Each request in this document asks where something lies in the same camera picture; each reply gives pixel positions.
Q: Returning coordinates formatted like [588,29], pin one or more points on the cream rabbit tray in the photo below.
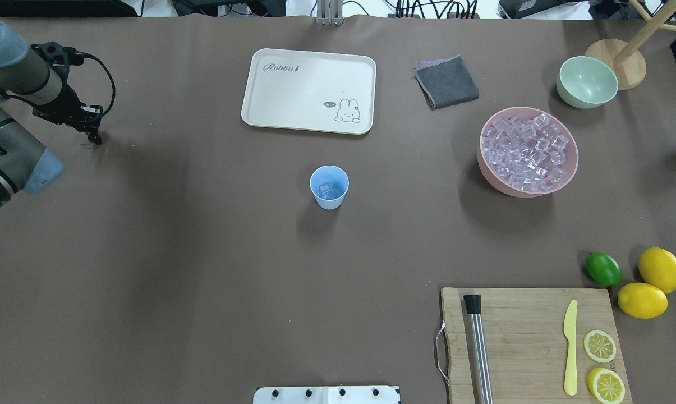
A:
[302,90]

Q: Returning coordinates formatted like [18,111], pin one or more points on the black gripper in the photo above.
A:
[70,105]

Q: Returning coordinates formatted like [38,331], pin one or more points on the steel rod with black tip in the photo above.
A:
[480,363]

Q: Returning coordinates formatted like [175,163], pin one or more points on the mint green bowl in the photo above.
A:
[586,82]

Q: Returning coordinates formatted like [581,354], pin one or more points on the light blue plastic cup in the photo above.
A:
[329,174]

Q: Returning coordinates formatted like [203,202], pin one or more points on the wooden cutting board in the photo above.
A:
[525,345]

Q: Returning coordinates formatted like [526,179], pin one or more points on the green lime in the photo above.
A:
[603,269]

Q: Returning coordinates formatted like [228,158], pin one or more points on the wooden cup tree stand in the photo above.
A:
[624,58]

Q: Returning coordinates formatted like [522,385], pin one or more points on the yellow lemon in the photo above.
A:
[642,300]
[658,268]

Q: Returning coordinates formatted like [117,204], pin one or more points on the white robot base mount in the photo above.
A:
[329,394]

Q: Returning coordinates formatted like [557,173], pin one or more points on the clear ice cube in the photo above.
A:
[329,191]

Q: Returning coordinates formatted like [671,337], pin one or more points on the yellow plastic knife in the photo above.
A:
[570,381]

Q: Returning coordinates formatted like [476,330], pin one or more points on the lemon slice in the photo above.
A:
[606,386]
[600,346]

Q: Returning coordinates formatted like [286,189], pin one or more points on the pink bowl of ice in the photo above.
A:
[525,152]

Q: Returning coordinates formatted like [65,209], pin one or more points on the grey folded cloth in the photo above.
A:
[446,82]

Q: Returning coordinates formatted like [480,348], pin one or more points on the aluminium frame post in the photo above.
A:
[329,12]

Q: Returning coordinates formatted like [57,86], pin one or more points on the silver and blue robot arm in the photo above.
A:
[37,74]

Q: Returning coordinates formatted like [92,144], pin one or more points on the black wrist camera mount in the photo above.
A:
[59,58]

